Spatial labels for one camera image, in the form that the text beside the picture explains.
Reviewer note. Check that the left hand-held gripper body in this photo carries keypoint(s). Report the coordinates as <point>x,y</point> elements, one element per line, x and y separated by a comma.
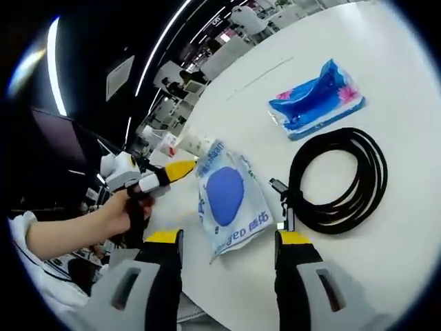
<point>120,170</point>

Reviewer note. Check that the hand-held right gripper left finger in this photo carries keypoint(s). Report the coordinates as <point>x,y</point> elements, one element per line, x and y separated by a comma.
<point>162,255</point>

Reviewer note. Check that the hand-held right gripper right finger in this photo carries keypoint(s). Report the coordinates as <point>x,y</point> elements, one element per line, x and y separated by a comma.
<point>296,255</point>

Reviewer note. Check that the clear plastic water bottle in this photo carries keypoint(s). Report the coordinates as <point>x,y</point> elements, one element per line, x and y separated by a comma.
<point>169,143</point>

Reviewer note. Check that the white paper cup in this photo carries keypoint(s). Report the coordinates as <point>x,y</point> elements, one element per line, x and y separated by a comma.
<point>196,141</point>

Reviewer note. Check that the clear packet with blue mask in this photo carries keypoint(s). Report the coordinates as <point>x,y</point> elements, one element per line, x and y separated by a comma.
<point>224,193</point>

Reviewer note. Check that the blue flowered tissue pack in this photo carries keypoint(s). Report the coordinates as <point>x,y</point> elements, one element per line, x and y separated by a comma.
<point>310,103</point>

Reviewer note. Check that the person's left hand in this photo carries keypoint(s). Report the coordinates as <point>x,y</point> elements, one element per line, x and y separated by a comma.
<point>115,217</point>

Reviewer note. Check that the white round table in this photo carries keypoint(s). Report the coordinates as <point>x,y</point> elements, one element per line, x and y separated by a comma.
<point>379,241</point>

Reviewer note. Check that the ceiling air vent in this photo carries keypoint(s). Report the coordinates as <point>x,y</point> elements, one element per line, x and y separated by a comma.
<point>120,77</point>

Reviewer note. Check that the person's white shirt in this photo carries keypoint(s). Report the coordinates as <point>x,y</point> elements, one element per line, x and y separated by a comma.
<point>41,286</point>

